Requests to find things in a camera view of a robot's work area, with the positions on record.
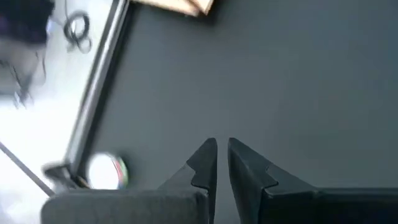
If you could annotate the black metal rig frame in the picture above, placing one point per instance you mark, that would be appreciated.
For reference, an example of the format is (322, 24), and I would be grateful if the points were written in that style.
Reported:
(101, 68)

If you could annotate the black table mat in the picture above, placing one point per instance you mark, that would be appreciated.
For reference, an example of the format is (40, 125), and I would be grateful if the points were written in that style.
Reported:
(280, 77)

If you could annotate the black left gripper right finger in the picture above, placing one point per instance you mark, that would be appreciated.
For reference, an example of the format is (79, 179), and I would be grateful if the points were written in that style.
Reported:
(295, 205)

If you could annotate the tuna can green label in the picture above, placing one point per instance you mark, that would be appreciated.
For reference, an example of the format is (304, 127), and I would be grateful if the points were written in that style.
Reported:
(104, 171)

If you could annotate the wooden shelf board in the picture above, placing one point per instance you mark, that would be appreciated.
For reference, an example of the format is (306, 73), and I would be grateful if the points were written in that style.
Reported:
(186, 6)

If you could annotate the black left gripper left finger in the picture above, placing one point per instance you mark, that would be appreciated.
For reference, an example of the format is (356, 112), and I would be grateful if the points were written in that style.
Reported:
(155, 208)

